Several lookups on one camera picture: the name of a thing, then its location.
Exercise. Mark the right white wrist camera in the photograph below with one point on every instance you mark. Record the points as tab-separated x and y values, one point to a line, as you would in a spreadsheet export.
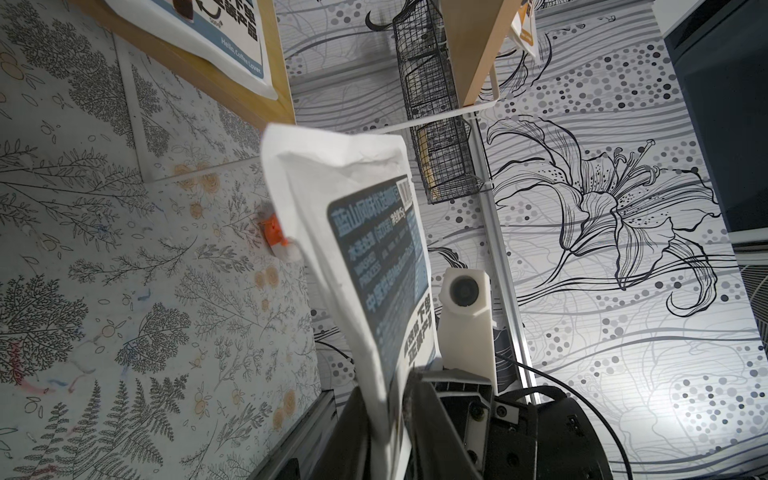
465	328

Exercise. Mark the orange white toy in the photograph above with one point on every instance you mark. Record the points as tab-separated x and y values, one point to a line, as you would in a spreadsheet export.
280	245

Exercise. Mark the blue coffee bag back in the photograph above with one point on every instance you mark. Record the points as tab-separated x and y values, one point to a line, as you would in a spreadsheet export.
348	202

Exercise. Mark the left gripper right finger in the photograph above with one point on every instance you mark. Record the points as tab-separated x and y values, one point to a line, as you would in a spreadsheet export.
437	452

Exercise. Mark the white wooden two-tier shelf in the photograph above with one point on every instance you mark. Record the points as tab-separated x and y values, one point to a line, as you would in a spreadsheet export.
475	31

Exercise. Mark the black wire basket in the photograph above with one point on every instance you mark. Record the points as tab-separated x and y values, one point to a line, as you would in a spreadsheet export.
441	146

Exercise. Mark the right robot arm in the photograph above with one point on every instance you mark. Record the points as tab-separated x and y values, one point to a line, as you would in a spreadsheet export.
614	161

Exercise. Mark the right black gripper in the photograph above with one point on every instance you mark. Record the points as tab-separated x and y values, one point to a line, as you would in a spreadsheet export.
500	433

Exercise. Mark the blue coffee bag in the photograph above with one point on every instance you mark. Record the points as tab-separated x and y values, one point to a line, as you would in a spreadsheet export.
348	202
228	34

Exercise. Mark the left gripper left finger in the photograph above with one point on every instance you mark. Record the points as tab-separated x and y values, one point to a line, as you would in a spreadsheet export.
346	455

